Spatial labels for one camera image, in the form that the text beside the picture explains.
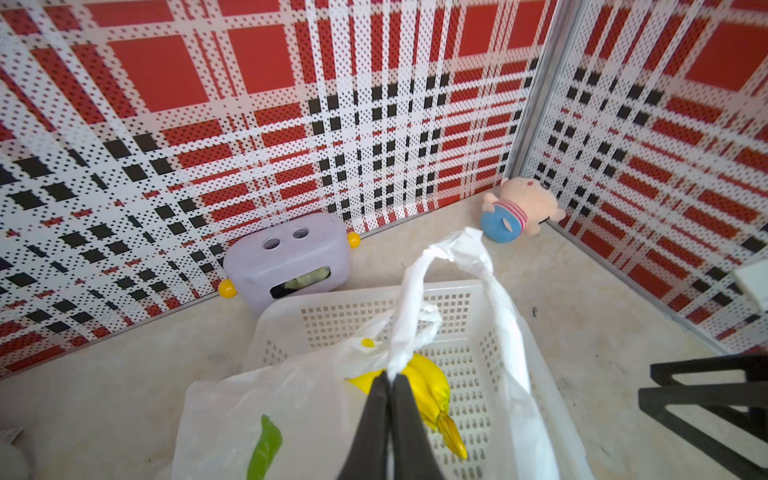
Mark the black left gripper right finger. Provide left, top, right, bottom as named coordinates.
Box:
left=389, top=374, right=443, bottom=480

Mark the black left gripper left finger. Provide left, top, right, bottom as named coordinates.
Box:
left=338, top=373, right=391, bottom=480

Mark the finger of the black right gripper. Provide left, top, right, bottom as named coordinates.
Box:
left=650, top=354, right=767, bottom=386
left=638, top=386, right=767, bottom=479

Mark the yellow banana bunch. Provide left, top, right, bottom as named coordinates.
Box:
left=346, top=338, right=469, bottom=461

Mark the translucent white plastic bag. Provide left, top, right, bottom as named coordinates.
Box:
left=170, top=228, right=560, bottom=479

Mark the white perforated plastic basket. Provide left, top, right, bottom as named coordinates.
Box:
left=243, top=280, right=593, bottom=479

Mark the pink pig plush toy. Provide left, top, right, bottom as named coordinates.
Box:
left=480, top=177, right=566, bottom=244

